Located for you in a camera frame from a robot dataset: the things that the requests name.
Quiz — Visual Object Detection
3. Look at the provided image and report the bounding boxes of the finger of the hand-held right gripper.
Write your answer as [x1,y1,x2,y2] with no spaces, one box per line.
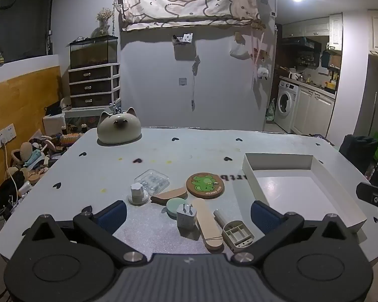
[356,182,378,224]

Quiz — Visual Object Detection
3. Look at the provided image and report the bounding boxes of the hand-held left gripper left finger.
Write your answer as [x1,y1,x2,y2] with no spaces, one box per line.
[22,200,146,266]

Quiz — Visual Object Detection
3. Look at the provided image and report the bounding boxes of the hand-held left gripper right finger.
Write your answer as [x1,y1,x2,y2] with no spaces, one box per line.
[231,200,356,266]

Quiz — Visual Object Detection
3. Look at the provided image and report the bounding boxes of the white cardboard box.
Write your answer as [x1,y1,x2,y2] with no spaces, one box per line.
[242,153,368,234]

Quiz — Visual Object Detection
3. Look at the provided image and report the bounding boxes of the long light wooden stick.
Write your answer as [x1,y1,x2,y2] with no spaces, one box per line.
[192,198,224,252]

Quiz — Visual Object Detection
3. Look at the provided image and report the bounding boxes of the brown wooden paddle piece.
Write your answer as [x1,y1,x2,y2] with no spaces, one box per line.
[151,186,187,205]

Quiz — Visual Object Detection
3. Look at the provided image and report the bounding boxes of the mint green round case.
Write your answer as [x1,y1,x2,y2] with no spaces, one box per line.
[166,198,187,219]

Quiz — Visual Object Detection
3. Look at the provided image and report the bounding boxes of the cork coaster with green print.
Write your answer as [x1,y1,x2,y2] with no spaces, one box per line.
[186,172,227,200]

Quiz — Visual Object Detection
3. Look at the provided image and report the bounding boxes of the white power adapter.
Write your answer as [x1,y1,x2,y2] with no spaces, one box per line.
[176,203,197,230]

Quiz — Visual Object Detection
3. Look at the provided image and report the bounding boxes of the white plastic compartment piece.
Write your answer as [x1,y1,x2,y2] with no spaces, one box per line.
[213,210,255,253]

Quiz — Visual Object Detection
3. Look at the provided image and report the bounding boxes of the white suction cup knob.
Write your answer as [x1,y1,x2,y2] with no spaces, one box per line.
[127,183,151,206]

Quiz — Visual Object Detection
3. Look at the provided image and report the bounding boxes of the black cloth on chair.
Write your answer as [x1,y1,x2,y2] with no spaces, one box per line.
[338,134,378,177]

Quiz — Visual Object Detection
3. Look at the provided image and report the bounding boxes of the clear plastic blister case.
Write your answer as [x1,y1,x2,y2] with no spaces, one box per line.
[134,169,170,195]

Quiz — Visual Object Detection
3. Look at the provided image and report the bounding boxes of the mop pole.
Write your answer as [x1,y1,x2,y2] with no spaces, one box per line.
[367,91,378,136]

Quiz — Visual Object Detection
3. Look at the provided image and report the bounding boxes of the cream cat-shaped ceramic ornament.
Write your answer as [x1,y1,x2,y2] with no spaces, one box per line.
[97,107,142,145]

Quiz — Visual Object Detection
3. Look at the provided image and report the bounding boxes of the pile of toys and shoes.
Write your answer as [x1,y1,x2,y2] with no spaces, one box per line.
[0,131,84,216]

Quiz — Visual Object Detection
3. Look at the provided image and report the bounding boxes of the white lower kitchen cabinets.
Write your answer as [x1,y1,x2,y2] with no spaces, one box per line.
[291,86,337,139]

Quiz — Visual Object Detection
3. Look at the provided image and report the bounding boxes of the white kitchen cabinets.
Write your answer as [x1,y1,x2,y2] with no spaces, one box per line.
[291,86,337,139]
[281,14,343,50]

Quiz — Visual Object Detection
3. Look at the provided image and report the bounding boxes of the green patterned bag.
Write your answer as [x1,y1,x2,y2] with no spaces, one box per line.
[266,99,277,122]

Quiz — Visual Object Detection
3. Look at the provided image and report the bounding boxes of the white washing machine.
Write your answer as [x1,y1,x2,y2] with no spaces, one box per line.
[277,80,300,133]

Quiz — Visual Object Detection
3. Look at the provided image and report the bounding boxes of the white cabinet with dark drawers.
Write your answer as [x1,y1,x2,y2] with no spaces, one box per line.
[67,62,122,109]

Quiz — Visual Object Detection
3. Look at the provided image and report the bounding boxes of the glass fish tank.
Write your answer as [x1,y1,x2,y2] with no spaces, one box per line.
[69,35,119,69]

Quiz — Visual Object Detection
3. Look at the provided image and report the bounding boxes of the white hanging plastic bag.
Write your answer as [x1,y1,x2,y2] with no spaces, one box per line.
[229,37,251,60]

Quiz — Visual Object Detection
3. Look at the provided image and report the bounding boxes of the white upper kitchen cabinets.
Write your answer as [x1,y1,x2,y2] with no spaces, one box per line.
[281,14,343,50]

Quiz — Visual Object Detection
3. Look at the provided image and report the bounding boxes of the vase of dried flowers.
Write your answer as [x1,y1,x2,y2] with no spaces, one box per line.
[96,8,114,36]

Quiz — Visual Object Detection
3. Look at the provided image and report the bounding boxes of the dark window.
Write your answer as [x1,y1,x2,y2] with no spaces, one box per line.
[0,0,56,67]

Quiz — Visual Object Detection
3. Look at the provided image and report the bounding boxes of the bear printed cloth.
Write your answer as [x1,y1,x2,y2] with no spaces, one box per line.
[116,0,261,32]

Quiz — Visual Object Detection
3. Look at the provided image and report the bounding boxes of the white power cable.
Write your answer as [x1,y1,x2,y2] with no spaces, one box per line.
[3,141,20,197]

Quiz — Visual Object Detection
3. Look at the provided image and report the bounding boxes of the white wall socket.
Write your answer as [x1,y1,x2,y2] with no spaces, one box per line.
[0,124,17,148]

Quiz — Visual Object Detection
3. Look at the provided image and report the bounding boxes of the hanging charger cable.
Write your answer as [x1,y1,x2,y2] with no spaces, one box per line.
[190,55,201,111]

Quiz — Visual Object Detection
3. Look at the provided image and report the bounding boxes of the small wall organiser box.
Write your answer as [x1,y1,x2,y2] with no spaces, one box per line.
[172,33,197,60]

